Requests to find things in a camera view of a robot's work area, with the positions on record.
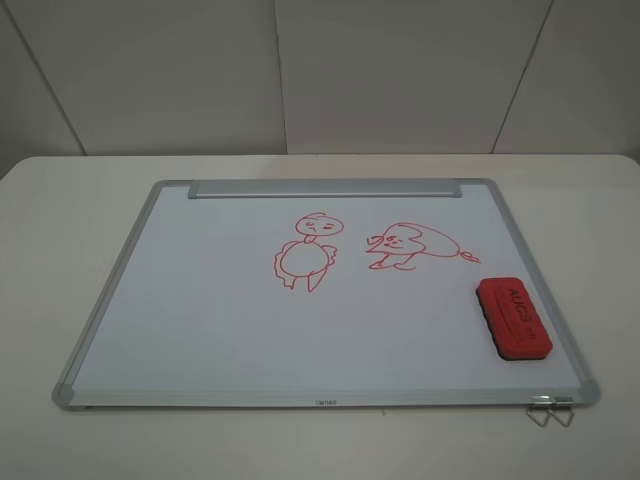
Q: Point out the metal hanging clip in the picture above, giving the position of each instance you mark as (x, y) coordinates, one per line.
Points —
(539, 410)
(561, 410)

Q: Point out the red whiteboard eraser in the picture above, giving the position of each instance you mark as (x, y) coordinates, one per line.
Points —
(515, 326)

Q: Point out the right metal hanging clip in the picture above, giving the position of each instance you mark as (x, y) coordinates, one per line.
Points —
(561, 410)

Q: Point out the grey marker tray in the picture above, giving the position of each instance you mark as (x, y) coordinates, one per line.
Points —
(324, 188)

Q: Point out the left metal hanging clip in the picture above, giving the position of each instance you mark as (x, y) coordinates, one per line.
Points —
(539, 410)

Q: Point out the white whiteboard with aluminium frame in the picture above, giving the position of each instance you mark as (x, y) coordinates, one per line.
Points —
(315, 303)

